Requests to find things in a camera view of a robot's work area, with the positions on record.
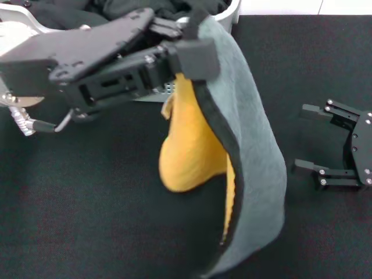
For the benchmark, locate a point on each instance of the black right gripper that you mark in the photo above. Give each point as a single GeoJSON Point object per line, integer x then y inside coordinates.
{"type": "Point", "coordinates": [361, 148]}

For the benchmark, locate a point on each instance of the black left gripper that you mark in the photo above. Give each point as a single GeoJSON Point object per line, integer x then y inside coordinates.
{"type": "Point", "coordinates": [81, 49]}

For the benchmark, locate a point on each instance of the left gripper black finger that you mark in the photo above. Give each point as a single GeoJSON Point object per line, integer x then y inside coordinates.
{"type": "Point", "coordinates": [197, 58]}

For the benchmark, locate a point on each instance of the grey towel with yellow back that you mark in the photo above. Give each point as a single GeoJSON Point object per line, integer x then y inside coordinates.
{"type": "Point", "coordinates": [253, 145]}

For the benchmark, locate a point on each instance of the grey perforated storage box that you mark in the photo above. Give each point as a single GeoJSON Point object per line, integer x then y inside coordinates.
{"type": "Point", "coordinates": [229, 11]}

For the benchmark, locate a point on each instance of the black cloth inside box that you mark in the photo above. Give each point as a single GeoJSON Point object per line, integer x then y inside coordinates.
{"type": "Point", "coordinates": [72, 14]}

